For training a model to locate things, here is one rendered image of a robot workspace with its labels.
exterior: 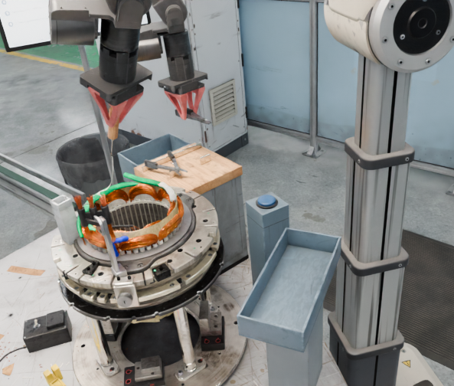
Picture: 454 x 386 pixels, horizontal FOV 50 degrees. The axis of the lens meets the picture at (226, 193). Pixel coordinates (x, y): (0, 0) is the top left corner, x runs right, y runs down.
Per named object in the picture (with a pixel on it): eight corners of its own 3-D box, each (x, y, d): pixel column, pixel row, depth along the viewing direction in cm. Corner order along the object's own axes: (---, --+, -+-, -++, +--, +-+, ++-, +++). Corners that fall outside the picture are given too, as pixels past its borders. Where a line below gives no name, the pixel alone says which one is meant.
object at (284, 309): (305, 445, 87) (303, 332, 72) (249, 426, 91) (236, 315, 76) (337, 342, 106) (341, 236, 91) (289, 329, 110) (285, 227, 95)
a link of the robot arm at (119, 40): (146, 15, 68) (138, -4, 72) (95, 12, 66) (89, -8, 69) (141, 59, 73) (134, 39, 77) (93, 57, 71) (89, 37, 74)
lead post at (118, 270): (118, 279, 82) (102, 222, 76) (111, 272, 84) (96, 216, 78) (127, 275, 83) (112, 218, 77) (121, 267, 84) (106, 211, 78)
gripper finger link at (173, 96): (168, 119, 119) (161, 81, 114) (192, 109, 122) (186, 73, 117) (184, 125, 114) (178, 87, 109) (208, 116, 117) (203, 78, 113)
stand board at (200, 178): (135, 175, 124) (133, 167, 123) (195, 150, 133) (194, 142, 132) (178, 205, 110) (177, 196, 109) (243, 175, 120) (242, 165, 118)
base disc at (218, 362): (41, 343, 112) (40, 341, 111) (173, 259, 134) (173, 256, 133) (141, 456, 87) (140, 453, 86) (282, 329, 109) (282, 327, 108)
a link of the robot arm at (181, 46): (188, 27, 105) (184, 21, 110) (157, 32, 104) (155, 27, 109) (193, 59, 109) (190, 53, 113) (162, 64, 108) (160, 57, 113)
